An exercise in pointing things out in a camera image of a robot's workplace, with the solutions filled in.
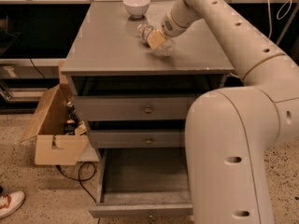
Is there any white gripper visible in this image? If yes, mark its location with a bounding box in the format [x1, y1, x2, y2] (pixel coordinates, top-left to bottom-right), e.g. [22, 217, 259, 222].
[147, 12, 187, 49]

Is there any clear plastic water bottle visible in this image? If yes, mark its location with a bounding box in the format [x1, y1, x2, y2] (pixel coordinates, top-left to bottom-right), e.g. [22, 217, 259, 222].
[137, 24, 175, 57]

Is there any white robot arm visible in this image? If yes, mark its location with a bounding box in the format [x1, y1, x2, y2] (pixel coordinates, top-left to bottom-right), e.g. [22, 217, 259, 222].
[162, 0, 299, 224]

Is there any grey wooden drawer cabinet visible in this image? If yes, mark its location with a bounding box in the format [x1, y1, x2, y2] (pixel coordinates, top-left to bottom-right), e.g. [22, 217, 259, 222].
[62, 1, 233, 137]

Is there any grey top drawer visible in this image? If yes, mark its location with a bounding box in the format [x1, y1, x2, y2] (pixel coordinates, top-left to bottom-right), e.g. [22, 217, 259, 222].
[73, 96, 194, 121]

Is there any grey middle drawer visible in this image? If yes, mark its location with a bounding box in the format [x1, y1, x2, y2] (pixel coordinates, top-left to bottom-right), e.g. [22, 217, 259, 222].
[89, 130, 185, 148]

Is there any dark bottle in box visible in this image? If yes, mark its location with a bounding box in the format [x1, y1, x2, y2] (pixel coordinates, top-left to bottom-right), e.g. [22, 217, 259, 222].
[66, 102, 80, 124]

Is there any grey open bottom drawer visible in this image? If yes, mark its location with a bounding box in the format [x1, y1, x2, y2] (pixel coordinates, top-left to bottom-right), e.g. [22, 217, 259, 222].
[90, 147, 192, 218]

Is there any white ceramic bowl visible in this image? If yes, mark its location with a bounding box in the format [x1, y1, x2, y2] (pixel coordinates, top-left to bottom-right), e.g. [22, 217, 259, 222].
[123, 0, 150, 18]

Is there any grey metal support rod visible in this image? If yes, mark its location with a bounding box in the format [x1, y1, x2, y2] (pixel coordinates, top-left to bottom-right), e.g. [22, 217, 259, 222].
[276, 3, 299, 45]

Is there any open cardboard box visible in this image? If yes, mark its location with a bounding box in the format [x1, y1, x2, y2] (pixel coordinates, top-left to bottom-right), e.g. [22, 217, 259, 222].
[21, 61, 89, 165]

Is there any white and red sneaker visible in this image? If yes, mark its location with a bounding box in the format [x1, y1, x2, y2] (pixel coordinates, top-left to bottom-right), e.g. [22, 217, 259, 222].
[0, 191, 25, 218]

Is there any white hanging cable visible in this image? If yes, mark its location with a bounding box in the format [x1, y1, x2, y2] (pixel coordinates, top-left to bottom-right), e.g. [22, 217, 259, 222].
[263, 0, 274, 39]

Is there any black floor cable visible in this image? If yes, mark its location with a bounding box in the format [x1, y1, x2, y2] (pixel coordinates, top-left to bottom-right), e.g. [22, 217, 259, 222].
[55, 161, 101, 224]

